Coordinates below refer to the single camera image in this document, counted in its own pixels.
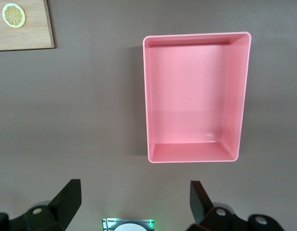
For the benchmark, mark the bamboo cutting board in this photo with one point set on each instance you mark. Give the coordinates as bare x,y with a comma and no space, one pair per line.
30,36

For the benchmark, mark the pink plastic bin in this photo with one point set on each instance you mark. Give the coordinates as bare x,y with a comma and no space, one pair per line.
187,96

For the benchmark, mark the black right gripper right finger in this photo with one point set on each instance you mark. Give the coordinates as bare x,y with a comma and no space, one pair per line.
206,214

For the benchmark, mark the yellow lemon slice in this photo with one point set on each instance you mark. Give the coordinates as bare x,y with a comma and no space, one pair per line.
14,15

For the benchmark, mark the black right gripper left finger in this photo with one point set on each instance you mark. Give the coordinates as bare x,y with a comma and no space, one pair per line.
57,211

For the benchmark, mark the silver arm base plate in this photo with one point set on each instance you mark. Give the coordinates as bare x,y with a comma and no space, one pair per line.
107,223

